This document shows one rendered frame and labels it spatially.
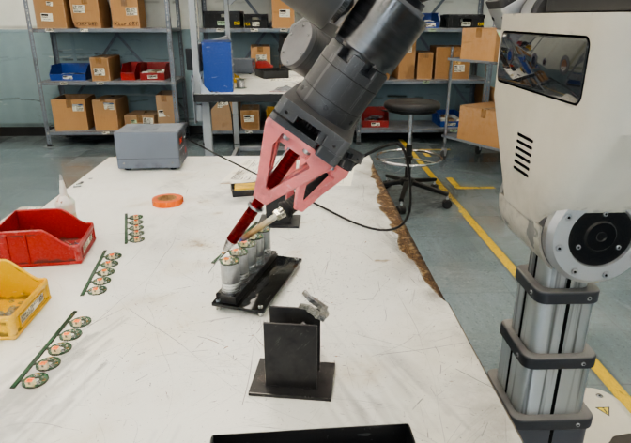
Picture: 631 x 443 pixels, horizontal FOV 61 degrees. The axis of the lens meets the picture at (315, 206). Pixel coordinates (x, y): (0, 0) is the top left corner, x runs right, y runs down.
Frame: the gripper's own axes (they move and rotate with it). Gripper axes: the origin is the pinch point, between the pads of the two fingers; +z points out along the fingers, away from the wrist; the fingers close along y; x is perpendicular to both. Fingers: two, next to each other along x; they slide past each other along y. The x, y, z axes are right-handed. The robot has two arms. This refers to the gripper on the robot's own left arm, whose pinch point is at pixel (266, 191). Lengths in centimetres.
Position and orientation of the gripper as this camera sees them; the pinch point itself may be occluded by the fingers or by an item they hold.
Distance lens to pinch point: 48.6
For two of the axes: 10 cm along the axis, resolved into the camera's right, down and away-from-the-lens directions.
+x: 8.1, 5.7, 1.0
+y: -1.1, 3.2, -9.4
